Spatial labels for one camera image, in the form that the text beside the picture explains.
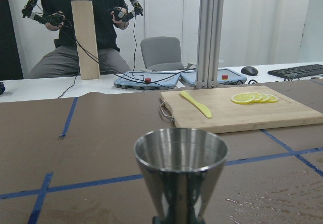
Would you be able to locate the blue teach pendant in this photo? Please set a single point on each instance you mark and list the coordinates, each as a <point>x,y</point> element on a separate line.
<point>225,76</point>
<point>141,80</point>

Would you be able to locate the wooden plank upright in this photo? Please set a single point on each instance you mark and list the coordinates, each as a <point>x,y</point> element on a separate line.
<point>84,27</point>

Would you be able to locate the black keyboard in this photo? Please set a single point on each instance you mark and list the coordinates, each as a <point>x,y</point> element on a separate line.
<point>298,71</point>

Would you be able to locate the blue teach pendant right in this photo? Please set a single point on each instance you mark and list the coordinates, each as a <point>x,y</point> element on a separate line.
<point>225,76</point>

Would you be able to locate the front lemon slice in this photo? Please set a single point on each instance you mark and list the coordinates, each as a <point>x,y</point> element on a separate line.
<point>243,98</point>

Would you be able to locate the lemon slice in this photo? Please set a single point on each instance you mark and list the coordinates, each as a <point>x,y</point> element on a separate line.
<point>257,96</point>
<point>272,98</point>
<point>243,98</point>
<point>264,98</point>

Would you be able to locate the grey office chair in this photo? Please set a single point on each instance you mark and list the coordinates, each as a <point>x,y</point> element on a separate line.
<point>162,53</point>

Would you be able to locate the blue teach pendant left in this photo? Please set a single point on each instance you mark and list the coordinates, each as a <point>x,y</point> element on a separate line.
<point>141,80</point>

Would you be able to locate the bamboo cutting board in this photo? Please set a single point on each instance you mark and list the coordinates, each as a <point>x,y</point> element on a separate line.
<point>228,116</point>

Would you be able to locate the black computer mouse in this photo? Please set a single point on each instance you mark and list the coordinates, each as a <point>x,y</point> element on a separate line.
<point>249,70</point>

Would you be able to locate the folded dark umbrella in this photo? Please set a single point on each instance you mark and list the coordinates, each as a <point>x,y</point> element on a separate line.
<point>2,88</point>

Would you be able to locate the seated operator in black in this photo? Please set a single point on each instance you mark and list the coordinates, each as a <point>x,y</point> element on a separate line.
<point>57,15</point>

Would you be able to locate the yellow plastic knife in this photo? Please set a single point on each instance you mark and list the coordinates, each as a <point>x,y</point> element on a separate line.
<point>203,108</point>

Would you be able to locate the steel jigger measuring cup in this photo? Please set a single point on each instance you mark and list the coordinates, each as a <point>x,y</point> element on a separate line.
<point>181,167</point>

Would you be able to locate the aluminium frame post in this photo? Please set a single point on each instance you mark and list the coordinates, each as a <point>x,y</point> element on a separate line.
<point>208,47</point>

